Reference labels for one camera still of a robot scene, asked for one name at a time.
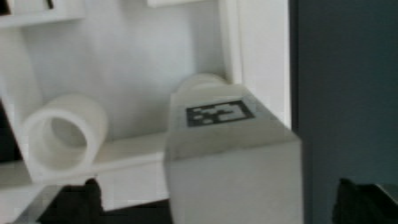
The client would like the white chair seat block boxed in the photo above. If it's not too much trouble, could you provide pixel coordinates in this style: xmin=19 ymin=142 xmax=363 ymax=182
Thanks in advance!
xmin=0 ymin=0 xmax=292 ymax=224

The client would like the white chair leg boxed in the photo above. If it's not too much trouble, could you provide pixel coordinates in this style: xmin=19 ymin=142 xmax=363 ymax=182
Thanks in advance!
xmin=164 ymin=74 xmax=305 ymax=224

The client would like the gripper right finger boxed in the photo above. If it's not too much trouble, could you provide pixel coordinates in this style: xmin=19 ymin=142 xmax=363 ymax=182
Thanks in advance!
xmin=333 ymin=179 xmax=398 ymax=224

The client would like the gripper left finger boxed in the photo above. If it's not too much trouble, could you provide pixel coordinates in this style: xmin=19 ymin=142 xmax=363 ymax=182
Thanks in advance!
xmin=12 ymin=177 xmax=107 ymax=224

